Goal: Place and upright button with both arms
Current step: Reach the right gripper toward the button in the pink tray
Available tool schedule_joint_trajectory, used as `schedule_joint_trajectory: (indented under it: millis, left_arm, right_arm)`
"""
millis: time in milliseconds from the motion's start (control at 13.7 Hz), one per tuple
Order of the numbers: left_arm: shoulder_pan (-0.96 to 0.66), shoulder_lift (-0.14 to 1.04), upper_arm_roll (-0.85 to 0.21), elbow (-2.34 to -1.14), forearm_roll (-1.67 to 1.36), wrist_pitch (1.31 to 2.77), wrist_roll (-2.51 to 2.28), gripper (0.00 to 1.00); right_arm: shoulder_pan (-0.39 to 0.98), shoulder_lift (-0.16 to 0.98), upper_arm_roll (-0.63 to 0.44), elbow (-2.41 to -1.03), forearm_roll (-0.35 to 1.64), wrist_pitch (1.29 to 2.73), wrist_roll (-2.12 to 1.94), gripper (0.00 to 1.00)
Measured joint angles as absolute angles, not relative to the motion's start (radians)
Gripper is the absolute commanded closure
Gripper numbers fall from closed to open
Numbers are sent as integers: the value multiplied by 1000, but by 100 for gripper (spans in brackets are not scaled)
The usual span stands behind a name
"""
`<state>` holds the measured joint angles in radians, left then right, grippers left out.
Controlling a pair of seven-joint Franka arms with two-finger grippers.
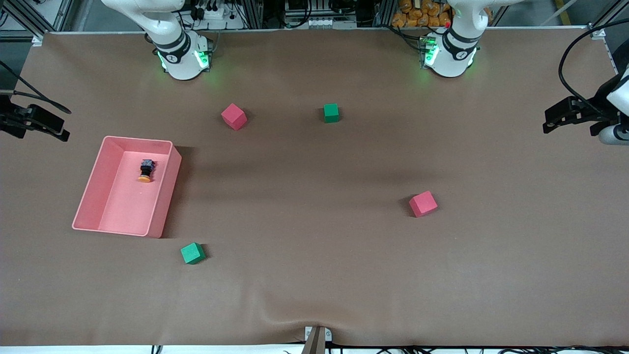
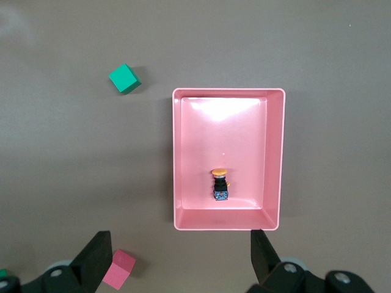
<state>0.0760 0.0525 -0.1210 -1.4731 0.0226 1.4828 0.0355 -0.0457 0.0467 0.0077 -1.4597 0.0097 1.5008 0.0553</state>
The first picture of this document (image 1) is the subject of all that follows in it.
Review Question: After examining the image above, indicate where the pink plastic bin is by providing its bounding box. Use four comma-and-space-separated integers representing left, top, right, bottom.
72, 136, 182, 239

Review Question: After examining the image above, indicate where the aluminium frame profile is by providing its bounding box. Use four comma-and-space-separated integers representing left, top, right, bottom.
0, 0, 74, 40
587, 0, 629, 37

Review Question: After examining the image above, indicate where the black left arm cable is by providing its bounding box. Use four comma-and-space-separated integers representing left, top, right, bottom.
559, 19, 629, 116

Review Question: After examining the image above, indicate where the orange packets pile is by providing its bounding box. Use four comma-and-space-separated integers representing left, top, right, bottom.
392, 0, 453, 29

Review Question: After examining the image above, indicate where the grey metal bracket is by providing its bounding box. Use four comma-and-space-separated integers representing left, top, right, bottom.
305, 326, 333, 342

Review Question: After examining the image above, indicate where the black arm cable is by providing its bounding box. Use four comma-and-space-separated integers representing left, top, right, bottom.
0, 60, 73, 115
559, 19, 629, 116

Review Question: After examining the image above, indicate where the red foam cube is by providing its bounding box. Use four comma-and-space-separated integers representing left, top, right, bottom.
221, 103, 248, 131
408, 190, 439, 218

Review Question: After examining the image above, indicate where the white power strip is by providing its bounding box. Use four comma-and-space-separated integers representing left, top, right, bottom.
182, 4, 246, 30

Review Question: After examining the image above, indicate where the orange-capped black push button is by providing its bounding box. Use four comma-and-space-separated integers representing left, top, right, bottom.
138, 159, 156, 184

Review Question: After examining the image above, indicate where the brown mounting bar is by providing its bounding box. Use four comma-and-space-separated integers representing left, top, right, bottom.
301, 327, 326, 354

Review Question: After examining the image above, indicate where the white terminal block row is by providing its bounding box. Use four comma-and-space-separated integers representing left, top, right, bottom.
284, 18, 358, 29

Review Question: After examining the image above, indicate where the brown table mat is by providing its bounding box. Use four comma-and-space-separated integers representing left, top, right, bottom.
0, 27, 629, 347

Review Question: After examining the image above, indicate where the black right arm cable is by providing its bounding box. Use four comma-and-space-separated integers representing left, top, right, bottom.
0, 60, 73, 115

